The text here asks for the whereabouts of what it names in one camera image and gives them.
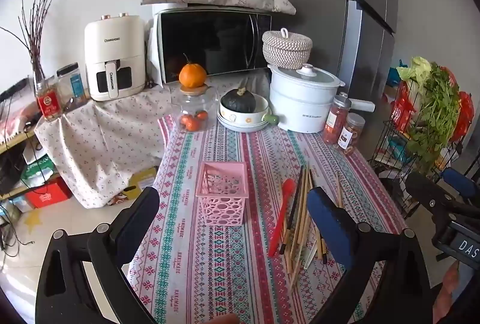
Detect person's right hand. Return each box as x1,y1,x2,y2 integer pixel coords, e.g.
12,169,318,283
433,262,464,324

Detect yellow cardboard box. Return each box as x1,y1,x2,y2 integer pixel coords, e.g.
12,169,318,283
124,167,160,201

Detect black microwave oven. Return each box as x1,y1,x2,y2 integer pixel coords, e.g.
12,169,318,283
152,4,273,87

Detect black chopstick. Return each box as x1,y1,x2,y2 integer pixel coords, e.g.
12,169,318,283
279,165,304,255

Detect bare dry twigs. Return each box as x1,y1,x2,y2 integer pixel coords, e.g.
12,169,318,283
0,0,61,85

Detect teal plastic bag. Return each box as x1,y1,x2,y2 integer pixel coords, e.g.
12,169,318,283
387,60,404,88

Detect white electric cooking pot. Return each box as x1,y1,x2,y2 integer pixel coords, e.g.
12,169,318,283
267,64,376,133

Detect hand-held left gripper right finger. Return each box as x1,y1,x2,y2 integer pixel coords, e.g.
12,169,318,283
305,186,434,324

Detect wooden shelf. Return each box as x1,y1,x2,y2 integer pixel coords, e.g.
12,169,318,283
0,129,38,197

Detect black wire rack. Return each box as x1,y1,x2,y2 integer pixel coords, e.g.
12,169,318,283
367,65,477,220

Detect glass bottle with red label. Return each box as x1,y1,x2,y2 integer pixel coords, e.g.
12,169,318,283
34,75,62,122

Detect floral white cloth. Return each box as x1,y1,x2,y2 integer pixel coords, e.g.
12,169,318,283
34,75,271,210

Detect red plastic bag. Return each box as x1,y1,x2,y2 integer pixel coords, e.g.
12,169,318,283
450,67,475,143

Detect tall jar of red spice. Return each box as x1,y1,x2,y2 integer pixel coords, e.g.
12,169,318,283
322,94,352,145

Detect cream air fryer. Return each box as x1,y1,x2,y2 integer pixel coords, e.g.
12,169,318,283
84,12,146,102

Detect dark green squash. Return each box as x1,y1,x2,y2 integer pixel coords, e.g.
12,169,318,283
220,87,257,112

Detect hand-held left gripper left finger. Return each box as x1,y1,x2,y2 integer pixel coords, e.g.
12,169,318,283
34,186,162,324

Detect short jar of dried snacks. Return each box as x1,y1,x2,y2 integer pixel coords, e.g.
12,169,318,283
337,113,365,155

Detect pink plastic lattice basket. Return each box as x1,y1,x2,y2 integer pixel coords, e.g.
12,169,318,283
196,161,250,226

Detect patterned striped tablecloth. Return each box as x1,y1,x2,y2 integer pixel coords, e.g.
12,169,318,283
125,114,409,324

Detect woven lidded basket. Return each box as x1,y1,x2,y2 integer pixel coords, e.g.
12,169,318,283
262,28,313,70

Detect glass jar with wooden lid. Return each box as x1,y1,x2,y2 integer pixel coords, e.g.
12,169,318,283
170,83,219,132

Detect red silicone spoon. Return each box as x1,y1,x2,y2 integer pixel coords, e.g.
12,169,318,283
267,179,296,258

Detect pile of wooden chopsticks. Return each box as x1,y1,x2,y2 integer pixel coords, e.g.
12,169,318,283
283,165,346,295

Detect pale green cabbage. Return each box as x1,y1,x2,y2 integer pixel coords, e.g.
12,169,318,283
397,56,432,83

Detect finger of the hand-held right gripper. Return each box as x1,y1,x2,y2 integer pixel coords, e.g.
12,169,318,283
439,167,480,203
405,171,474,222

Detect leafy green herbs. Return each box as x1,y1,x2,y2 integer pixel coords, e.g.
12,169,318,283
407,64,460,175

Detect white ceramic bowl green handle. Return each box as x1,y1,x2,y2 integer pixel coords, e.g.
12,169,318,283
217,97,280,132

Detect large orange with stem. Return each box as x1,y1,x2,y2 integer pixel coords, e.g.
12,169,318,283
178,53,208,88

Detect red box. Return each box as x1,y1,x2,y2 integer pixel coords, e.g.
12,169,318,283
24,180,72,209

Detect clear jar with black lid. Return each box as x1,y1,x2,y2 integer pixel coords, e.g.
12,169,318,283
56,62,88,111

